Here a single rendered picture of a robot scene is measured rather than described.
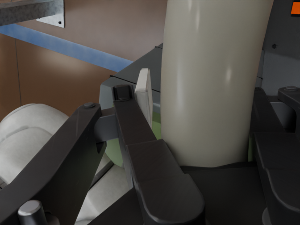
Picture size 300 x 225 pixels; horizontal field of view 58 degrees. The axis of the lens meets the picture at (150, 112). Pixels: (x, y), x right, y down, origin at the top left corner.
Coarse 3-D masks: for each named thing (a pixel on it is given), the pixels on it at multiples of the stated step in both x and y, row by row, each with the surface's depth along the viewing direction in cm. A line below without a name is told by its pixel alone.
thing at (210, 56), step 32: (192, 0) 7; (224, 0) 7; (256, 0) 7; (192, 32) 7; (224, 32) 7; (256, 32) 7; (192, 64) 7; (224, 64) 7; (256, 64) 8; (160, 96) 9; (192, 96) 8; (224, 96) 8; (192, 128) 8; (224, 128) 8; (192, 160) 8; (224, 160) 8
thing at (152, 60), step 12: (156, 48) 100; (144, 60) 87; (156, 60) 89; (120, 72) 76; (132, 72) 78; (156, 72) 81; (108, 84) 69; (132, 84) 71; (156, 84) 74; (108, 96) 69; (156, 96) 68; (156, 108) 66
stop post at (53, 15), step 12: (24, 0) 144; (36, 0) 148; (48, 0) 152; (60, 0) 153; (0, 12) 125; (12, 12) 131; (24, 12) 137; (36, 12) 145; (48, 12) 153; (60, 12) 156; (0, 24) 126; (60, 24) 160
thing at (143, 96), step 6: (144, 72) 20; (138, 78) 19; (144, 78) 18; (138, 84) 17; (144, 84) 16; (150, 84) 21; (138, 90) 15; (144, 90) 15; (150, 90) 20; (138, 96) 15; (144, 96) 15; (150, 96) 19; (138, 102) 15; (144, 102) 15; (150, 102) 18; (144, 108) 15; (150, 108) 18; (144, 114) 16; (150, 114) 17; (150, 120) 16; (150, 126) 16
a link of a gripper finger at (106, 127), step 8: (104, 112) 15; (112, 112) 15; (104, 120) 14; (112, 120) 14; (96, 128) 14; (104, 128) 14; (112, 128) 14; (96, 136) 14; (104, 136) 14; (112, 136) 15
